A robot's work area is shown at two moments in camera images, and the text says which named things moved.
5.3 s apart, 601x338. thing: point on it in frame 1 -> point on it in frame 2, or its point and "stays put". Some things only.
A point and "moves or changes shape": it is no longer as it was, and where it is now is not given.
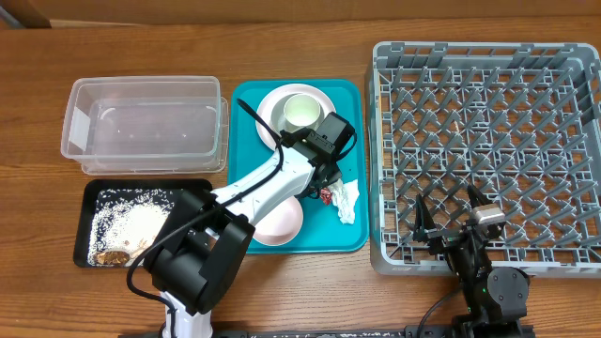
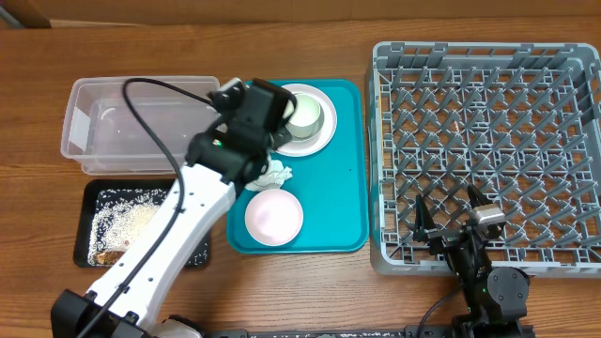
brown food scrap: x=111 y=257 stays put
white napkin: x=344 y=196 moves or changes shape
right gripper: x=449 y=236 stays put
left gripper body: x=334 y=175 -> x=275 y=140
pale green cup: x=301 y=111 stays put
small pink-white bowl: x=282 y=224 stays put
